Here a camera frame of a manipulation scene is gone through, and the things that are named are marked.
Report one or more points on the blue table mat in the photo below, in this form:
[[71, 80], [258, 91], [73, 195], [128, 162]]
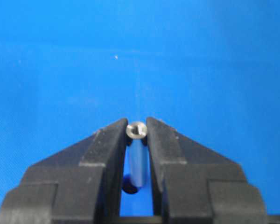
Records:
[[208, 68]]

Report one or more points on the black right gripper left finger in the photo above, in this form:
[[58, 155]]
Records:
[[78, 185]]

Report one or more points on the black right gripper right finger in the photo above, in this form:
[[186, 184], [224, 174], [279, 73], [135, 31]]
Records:
[[192, 184]]

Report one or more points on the small silver metal shaft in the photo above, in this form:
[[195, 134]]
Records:
[[137, 155]]

